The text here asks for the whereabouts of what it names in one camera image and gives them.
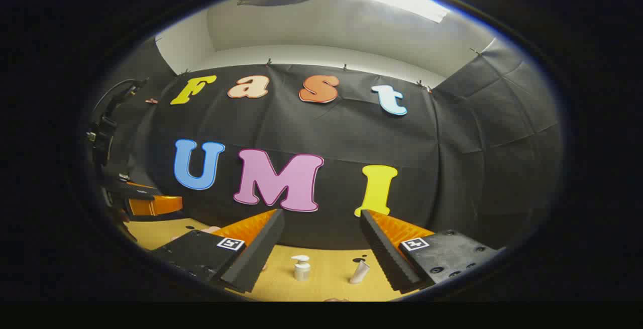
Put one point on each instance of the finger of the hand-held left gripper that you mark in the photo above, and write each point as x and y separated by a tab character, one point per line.
131	188
155	205

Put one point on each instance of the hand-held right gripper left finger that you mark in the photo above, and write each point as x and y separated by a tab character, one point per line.
258	256

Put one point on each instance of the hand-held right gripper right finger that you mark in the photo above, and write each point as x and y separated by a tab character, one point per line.
379	253

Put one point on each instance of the white squeeze tube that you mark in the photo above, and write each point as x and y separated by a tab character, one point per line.
359	272

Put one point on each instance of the white pump bottle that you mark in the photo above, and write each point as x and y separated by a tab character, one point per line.
302	268

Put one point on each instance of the black backdrop cloth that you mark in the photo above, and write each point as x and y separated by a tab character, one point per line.
326	133

